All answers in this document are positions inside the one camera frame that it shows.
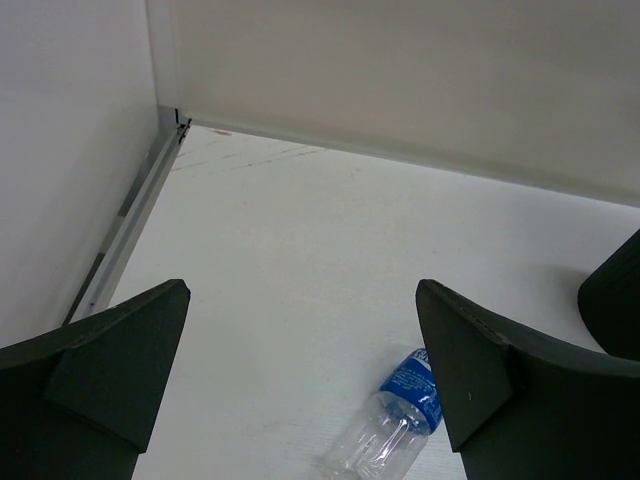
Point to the left aluminium table rail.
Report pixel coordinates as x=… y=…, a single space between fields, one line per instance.
x=109 y=264

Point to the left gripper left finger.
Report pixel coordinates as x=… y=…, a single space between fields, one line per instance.
x=81 y=401

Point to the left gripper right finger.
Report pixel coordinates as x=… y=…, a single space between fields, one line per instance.
x=520 y=404

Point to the black ribbed plastic bin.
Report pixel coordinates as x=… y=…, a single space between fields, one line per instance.
x=608 y=302

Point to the blue label plastic bottle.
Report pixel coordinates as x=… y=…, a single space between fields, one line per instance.
x=392 y=427

